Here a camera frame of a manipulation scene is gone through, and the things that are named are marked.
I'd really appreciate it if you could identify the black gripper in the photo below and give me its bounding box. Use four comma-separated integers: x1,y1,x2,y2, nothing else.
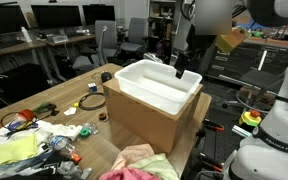
174,34,218,80

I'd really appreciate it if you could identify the peach t-shirt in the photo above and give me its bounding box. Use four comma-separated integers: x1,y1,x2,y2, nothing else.
111,143,156,171

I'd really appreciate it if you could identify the light green towel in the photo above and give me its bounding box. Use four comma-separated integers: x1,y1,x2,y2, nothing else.
128,153,180,180

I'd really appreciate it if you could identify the white plastic storage bin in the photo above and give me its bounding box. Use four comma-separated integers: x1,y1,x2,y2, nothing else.
114,59,203,116

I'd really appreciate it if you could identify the storage shelf with items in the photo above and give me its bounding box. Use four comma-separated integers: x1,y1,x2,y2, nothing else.
148,0,180,64

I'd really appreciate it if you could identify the brown cardboard box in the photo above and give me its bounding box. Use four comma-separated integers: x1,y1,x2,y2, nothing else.
102,78,204,155

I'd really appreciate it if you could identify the black computer mouse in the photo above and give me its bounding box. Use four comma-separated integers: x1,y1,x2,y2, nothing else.
100,70,113,84

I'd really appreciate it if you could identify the grey office chair white stripe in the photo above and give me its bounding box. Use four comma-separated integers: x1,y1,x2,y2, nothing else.
72,19,119,73

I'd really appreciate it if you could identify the yellow emergency stop button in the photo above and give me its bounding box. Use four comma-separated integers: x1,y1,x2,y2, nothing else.
238,109,263,128

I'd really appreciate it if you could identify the aluminium extrusion bar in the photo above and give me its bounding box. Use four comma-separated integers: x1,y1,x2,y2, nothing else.
232,124,253,139

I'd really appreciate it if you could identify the Rubik's cube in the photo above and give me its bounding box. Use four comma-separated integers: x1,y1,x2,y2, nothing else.
87,82,98,93

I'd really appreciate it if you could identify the small brown tape roll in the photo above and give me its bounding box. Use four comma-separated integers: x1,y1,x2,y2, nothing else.
98,112,109,122

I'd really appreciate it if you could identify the small black monitor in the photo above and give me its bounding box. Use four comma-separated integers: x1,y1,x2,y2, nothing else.
82,3,117,26

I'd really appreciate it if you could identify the green tape roll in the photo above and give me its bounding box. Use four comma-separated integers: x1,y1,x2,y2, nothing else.
79,127,92,138

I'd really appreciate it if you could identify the white paper scrap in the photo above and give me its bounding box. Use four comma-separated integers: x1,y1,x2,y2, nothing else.
63,106,77,117

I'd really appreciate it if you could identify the grey desktop device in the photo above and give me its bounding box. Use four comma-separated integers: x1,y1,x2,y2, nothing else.
45,33,69,44

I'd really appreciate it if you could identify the white cloth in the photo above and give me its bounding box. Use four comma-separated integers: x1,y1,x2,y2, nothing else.
0,119,83,151

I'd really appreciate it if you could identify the wide black monitor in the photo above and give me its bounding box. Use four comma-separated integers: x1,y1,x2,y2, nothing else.
30,4,83,29

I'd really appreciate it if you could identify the clear plastic water bottle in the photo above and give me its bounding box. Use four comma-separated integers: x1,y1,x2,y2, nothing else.
47,134,83,164

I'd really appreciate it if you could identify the grey crumpled plastic bag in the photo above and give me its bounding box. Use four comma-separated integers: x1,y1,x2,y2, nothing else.
0,156,95,180

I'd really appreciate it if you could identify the white spray bottle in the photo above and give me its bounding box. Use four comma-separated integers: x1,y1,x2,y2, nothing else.
20,25,33,43

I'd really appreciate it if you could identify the red-capped clear container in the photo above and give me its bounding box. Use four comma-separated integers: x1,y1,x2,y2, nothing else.
17,108,37,123

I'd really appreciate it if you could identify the wooden office desk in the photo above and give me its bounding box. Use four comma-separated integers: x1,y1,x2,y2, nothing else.
0,33,97,84

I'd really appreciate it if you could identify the black keyboard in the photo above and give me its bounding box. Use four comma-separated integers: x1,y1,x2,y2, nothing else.
0,39,25,51

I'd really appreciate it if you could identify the large black monitor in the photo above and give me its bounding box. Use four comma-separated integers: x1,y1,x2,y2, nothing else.
0,3,30,37

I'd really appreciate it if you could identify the yellow cloth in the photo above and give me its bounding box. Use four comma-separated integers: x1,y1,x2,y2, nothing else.
0,133,39,174

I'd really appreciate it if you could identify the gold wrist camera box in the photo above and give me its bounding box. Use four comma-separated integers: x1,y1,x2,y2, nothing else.
214,27,252,54

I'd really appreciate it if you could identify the orange-handled black clamp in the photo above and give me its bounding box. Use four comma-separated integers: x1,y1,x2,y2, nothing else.
202,118,226,133
197,152,225,173

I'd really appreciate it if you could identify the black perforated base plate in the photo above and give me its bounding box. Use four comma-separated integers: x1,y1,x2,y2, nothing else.
183,99,252,180

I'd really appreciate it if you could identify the green handled tool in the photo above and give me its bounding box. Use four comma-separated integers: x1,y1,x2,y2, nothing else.
32,102,60,117

